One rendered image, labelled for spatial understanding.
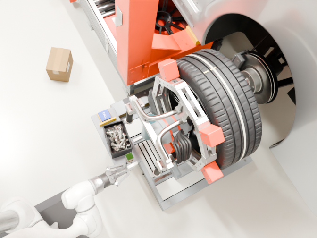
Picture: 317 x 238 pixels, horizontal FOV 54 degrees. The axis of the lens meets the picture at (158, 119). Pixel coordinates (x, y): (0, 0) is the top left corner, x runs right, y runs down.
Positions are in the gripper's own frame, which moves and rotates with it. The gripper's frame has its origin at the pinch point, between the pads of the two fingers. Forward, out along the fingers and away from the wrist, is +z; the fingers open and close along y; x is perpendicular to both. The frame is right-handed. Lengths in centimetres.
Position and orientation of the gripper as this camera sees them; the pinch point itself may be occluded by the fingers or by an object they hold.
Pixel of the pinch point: (131, 165)
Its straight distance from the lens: 177.5
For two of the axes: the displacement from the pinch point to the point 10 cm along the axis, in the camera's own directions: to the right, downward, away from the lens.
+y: -5.4, -8.0, 2.5
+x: -3.2, 4.7, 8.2
